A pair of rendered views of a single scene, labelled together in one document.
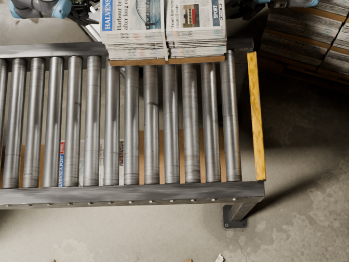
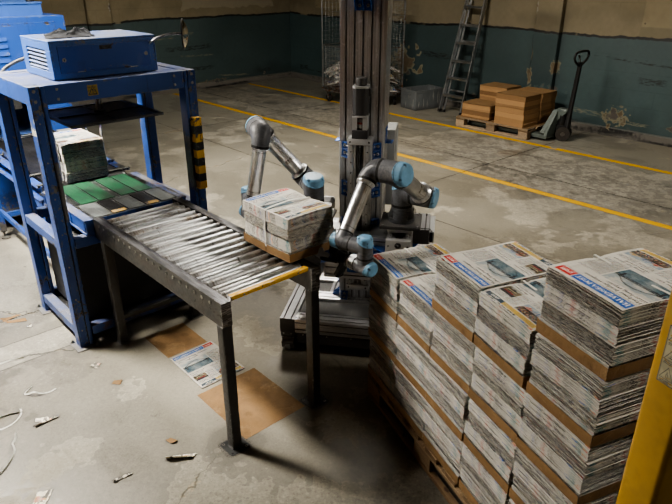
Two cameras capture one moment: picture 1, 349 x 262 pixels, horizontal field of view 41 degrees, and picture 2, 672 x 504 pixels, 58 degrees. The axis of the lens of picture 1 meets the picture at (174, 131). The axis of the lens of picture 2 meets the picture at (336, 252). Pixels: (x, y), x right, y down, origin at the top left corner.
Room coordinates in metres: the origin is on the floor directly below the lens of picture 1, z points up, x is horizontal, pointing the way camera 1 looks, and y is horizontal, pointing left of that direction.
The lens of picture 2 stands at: (-1.22, -2.06, 2.07)
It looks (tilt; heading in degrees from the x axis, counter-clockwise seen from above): 25 degrees down; 40
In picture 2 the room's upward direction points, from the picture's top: straight up
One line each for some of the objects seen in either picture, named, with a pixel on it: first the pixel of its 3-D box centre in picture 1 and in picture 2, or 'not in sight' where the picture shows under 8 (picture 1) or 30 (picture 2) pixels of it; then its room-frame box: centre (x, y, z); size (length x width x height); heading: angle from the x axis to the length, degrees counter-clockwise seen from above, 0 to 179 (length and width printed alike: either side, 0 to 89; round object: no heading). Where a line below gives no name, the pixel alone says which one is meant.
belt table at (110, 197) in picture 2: not in sight; (114, 200); (0.67, 1.40, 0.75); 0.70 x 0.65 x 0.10; 83
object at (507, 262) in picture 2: not in sight; (500, 262); (0.78, -1.18, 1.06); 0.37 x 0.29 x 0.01; 153
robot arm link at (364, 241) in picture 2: not in sight; (361, 246); (0.83, -0.48, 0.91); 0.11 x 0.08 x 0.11; 97
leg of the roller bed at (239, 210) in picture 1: (241, 207); (229, 388); (0.20, -0.22, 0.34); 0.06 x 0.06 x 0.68; 83
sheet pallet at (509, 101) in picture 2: not in sight; (507, 108); (7.15, 1.78, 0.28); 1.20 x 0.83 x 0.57; 83
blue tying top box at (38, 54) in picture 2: not in sight; (90, 52); (0.67, 1.40, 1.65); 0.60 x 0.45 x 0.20; 173
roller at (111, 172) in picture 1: (112, 119); (216, 255); (0.51, 0.20, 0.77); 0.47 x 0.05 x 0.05; 173
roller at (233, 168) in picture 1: (230, 115); (261, 282); (0.46, -0.19, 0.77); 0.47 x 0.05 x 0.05; 173
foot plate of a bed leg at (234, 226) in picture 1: (235, 216); (234, 444); (0.20, -0.22, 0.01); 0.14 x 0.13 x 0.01; 173
